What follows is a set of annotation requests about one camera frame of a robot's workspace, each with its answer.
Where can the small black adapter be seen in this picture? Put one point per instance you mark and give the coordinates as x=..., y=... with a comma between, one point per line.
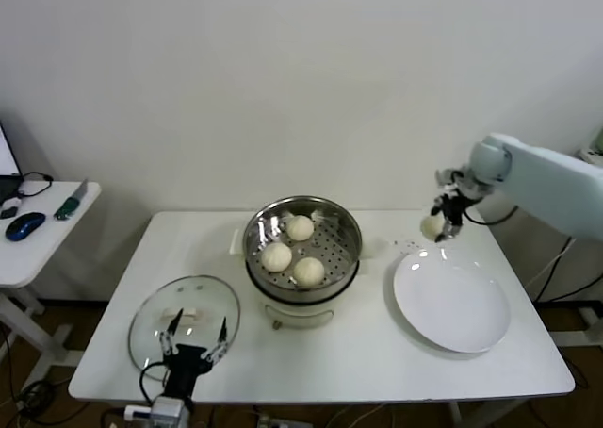
x=8, y=213

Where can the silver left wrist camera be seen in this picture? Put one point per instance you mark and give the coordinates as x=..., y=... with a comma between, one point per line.
x=168, y=411

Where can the white shelf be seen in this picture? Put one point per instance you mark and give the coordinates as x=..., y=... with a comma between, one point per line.
x=586, y=154

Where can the white steamed baozi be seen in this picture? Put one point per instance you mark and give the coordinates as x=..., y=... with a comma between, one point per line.
x=300, y=228
x=430, y=228
x=309, y=273
x=276, y=258

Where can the perforated steel steamer basket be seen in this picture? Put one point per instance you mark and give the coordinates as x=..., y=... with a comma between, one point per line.
x=339, y=258

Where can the round white plate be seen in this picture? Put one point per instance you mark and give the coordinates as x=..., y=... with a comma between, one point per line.
x=447, y=305

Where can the white left camera plug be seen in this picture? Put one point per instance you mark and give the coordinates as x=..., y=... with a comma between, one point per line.
x=136, y=411

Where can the white power strip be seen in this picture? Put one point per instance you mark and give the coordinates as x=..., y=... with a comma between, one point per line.
x=278, y=421

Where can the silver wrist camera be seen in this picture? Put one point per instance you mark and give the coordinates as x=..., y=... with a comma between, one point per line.
x=168, y=411
x=445, y=175

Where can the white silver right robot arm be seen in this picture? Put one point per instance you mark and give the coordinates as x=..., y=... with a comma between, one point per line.
x=551, y=183

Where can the white side table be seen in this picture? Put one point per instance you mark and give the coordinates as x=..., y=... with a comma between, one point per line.
x=47, y=258

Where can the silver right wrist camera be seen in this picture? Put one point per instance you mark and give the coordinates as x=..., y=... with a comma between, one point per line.
x=445, y=175

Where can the blue black computer mouse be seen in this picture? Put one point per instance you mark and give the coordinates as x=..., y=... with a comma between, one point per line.
x=24, y=225

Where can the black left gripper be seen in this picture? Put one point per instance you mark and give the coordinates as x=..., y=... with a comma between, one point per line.
x=188, y=366

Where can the black laptop computer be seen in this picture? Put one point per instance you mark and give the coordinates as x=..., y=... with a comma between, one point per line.
x=7, y=185

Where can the round glass pot lid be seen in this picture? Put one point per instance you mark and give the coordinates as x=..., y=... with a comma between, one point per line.
x=207, y=296

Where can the white electric cooking pot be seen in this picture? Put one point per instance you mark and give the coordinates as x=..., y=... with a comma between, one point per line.
x=301, y=314

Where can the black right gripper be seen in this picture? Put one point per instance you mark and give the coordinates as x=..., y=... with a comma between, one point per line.
x=454, y=207

